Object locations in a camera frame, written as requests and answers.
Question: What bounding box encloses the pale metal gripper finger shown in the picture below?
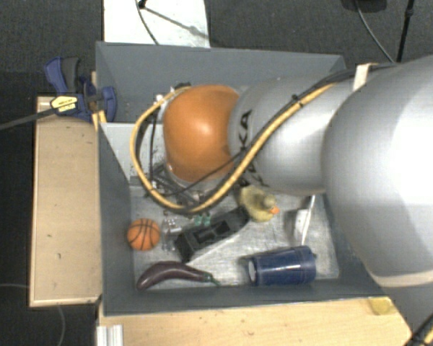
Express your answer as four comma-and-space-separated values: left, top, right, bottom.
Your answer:
160, 236, 178, 253
162, 218, 180, 235

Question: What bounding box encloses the orange toy basketball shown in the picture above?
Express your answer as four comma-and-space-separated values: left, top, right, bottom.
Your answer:
126, 218, 162, 252

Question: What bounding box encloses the purple toy eggplant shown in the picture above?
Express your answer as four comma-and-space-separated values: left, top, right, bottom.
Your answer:
136, 260, 220, 291

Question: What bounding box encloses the black rectangular box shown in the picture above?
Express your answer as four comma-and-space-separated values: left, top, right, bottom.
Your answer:
173, 206, 250, 263

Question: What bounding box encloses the yellow rubber duck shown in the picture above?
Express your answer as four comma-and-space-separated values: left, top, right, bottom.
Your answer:
237, 185, 281, 224

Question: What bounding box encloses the pale wood board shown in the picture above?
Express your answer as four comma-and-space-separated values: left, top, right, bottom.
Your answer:
29, 95, 102, 308

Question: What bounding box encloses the dark blue cup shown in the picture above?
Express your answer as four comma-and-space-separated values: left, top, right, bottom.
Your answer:
245, 244, 318, 288

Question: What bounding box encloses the grey metal bin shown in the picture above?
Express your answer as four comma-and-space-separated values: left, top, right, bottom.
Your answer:
95, 40, 391, 317

